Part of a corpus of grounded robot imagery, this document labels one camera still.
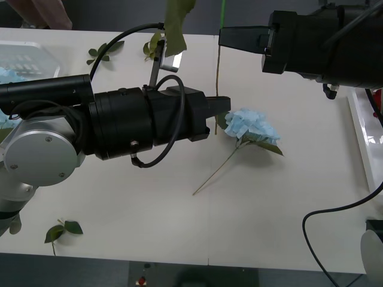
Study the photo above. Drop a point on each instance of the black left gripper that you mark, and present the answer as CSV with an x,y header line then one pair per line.
x,y
176,125

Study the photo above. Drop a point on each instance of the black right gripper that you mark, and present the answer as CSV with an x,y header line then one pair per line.
x,y
302,42

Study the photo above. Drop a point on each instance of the silver and black right arm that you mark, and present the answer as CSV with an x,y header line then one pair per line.
x,y
359,59

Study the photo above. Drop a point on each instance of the silver and black left arm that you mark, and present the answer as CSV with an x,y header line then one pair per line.
x,y
39,155

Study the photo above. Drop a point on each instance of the loose green leaf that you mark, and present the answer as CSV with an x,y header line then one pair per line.
x,y
154,42

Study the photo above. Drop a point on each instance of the loose green leaf twig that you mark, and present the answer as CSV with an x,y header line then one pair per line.
x,y
115,45
73,227

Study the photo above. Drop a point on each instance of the small red object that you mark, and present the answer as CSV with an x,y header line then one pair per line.
x,y
140,280

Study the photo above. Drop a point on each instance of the person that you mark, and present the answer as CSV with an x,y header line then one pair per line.
x,y
45,12

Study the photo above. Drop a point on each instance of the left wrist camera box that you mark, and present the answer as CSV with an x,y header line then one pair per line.
x,y
172,63

